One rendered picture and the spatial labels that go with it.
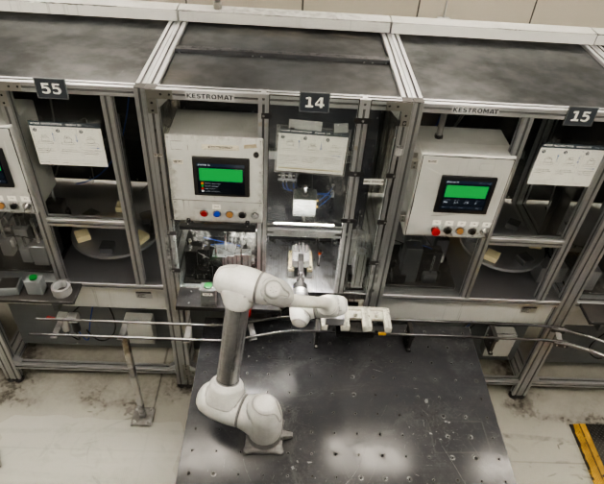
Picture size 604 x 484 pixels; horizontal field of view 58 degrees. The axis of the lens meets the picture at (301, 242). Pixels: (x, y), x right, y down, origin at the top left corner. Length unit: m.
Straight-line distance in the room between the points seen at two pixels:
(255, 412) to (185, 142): 1.19
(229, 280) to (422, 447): 1.21
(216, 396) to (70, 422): 1.41
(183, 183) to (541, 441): 2.64
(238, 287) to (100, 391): 1.79
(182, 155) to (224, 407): 1.11
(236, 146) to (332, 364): 1.25
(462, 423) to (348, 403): 0.56
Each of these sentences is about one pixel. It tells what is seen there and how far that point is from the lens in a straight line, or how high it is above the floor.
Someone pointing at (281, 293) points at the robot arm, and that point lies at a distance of 2.15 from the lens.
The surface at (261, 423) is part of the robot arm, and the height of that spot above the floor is 0.91.
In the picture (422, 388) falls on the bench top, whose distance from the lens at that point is 2.95.
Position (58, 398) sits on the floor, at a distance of 3.83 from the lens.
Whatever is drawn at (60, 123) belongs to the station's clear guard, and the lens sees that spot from 2.57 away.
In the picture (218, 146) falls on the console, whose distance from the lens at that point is 2.41.
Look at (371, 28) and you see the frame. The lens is 3.04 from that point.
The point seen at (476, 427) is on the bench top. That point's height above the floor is 0.68.
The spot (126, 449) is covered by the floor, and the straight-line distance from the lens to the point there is 3.53.
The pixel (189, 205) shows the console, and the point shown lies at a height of 1.46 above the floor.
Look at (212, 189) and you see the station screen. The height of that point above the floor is 1.57.
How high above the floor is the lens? 3.01
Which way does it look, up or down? 40 degrees down
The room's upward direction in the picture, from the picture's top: 4 degrees clockwise
